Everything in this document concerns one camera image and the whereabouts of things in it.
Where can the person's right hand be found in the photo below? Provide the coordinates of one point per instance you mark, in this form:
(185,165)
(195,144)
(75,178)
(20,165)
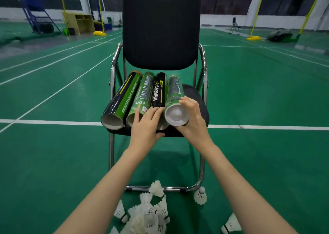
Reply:
(198,128)

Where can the person's left hand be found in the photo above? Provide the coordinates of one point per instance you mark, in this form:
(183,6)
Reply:
(144,133)

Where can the black green Hangyu tube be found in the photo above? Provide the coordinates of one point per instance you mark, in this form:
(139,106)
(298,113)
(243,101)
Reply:
(123,100)

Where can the black shuttlecock tube green stripe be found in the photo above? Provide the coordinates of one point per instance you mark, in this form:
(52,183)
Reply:
(159,92)

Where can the bright green glossy shuttlecock tube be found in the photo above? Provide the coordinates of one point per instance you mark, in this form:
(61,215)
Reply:
(174,90)

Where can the pile of white shuttlecocks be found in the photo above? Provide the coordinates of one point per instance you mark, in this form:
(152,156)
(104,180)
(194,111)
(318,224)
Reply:
(156,188)

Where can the black chair with chrome frame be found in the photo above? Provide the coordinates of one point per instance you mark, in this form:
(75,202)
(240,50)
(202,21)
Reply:
(162,23)

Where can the person's right forearm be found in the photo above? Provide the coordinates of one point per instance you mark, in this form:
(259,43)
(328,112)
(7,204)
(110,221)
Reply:
(244,195)

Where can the person's left forearm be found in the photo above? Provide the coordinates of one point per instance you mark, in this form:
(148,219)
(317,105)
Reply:
(102,195)

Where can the blue storage box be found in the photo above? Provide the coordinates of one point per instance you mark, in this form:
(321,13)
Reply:
(108,26)

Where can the black floor stand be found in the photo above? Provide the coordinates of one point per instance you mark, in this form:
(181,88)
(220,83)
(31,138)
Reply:
(234,20)

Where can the black sports bag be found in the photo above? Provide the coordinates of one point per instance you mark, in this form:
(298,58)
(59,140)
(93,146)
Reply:
(278,35)

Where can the wooden shelf cabinet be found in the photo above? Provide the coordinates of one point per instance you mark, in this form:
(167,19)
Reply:
(78,23)

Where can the small green plastic object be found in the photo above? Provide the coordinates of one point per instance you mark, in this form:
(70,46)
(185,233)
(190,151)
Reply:
(65,31)

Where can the thin yellow pole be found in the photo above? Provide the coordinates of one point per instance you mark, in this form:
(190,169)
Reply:
(63,2)

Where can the yellow net post with base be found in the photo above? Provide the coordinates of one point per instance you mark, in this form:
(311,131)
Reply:
(254,38)
(100,33)

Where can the yellow green net post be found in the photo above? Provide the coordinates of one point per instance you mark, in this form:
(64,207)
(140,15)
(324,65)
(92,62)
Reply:
(308,12)

